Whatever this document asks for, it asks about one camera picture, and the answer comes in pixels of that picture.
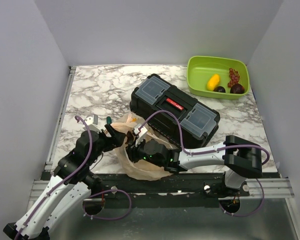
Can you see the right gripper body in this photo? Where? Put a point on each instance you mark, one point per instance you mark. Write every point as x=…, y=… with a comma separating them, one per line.
x=138, y=153

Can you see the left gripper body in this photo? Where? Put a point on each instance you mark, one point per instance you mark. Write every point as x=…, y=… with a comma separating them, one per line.
x=105, y=144

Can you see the dark purple fake plum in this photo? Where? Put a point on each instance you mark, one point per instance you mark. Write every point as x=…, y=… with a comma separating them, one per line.
x=220, y=89

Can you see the yellow fake lemon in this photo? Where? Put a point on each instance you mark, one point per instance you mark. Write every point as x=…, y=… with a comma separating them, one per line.
x=213, y=82

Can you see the dark red fake apple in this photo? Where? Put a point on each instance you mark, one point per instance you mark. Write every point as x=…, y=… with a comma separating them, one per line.
x=237, y=89

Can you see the red fake grapes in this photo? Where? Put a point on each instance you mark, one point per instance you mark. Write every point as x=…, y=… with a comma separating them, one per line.
x=234, y=77

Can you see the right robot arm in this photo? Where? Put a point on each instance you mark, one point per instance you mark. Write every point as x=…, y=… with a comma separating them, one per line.
x=243, y=159

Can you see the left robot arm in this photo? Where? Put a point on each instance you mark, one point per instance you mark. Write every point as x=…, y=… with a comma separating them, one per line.
x=71, y=182

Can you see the black plastic toolbox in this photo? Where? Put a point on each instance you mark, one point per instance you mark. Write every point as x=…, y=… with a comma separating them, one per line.
x=198, y=122

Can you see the green plastic basin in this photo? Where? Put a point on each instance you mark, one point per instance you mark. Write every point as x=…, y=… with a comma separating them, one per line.
x=201, y=68

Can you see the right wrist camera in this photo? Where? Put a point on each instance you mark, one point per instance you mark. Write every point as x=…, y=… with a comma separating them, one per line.
x=140, y=133

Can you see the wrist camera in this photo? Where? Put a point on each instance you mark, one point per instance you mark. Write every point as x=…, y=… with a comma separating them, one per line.
x=92, y=122
x=140, y=133

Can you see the green handled screwdriver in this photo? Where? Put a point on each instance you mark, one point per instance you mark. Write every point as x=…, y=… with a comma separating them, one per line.
x=109, y=120

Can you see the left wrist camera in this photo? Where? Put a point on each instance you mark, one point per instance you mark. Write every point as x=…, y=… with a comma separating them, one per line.
x=92, y=122

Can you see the black front mounting rail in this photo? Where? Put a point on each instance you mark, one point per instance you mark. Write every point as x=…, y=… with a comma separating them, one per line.
x=119, y=191

